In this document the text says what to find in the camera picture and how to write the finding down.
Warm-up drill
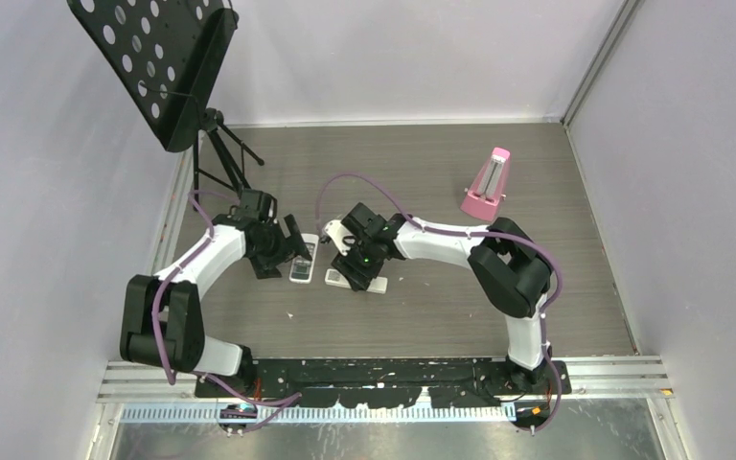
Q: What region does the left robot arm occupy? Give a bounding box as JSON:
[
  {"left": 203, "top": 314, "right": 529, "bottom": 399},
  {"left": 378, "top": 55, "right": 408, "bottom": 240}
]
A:
[{"left": 119, "top": 189, "right": 311, "bottom": 397}]

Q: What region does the long white remote control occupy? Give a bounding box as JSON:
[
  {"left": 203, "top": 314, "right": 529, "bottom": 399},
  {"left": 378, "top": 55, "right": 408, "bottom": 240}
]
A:
[{"left": 324, "top": 268, "right": 388, "bottom": 294}]

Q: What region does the small white remote control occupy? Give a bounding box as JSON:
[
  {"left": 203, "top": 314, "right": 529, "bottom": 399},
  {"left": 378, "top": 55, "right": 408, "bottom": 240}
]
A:
[{"left": 289, "top": 233, "right": 319, "bottom": 285}]

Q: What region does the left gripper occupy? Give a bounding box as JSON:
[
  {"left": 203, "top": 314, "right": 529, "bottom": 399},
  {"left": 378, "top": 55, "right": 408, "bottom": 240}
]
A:
[{"left": 248, "top": 215, "right": 311, "bottom": 280}]

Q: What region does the pink metronome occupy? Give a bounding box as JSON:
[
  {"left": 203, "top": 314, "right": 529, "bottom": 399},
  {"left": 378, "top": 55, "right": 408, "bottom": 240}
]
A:
[{"left": 459, "top": 147, "right": 511, "bottom": 222}]

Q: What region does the black perforated music stand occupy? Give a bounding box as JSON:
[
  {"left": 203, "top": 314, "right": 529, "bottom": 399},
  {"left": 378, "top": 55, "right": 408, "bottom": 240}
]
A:
[{"left": 68, "top": 0, "right": 255, "bottom": 201}]

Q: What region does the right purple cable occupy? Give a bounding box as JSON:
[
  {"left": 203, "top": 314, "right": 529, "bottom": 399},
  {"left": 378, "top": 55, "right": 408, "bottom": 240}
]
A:
[{"left": 313, "top": 172, "right": 564, "bottom": 433}]

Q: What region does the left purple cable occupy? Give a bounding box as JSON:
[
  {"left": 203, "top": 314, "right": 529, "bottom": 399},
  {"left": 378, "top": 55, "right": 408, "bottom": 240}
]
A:
[{"left": 150, "top": 190, "right": 303, "bottom": 409}]

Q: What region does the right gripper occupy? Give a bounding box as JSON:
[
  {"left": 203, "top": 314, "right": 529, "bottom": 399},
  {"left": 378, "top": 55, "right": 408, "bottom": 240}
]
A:
[{"left": 333, "top": 235, "right": 384, "bottom": 291}]

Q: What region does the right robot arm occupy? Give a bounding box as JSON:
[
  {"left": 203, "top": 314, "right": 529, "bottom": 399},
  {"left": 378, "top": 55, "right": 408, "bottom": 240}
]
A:
[{"left": 323, "top": 202, "right": 553, "bottom": 394}]

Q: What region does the purple cable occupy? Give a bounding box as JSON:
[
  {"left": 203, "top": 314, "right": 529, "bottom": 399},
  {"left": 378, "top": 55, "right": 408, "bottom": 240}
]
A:
[
  {"left": 313, "top": 172, "right": 564, "bottom": 433},
  {"left": 150, "top": 190, "right": 303, "bottom": 409}
]

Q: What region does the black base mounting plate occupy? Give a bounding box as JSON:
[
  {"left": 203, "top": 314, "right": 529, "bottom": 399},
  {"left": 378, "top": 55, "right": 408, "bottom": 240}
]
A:
[{"left": 195, "top": 357, "right": 571, "bottom": 409}]

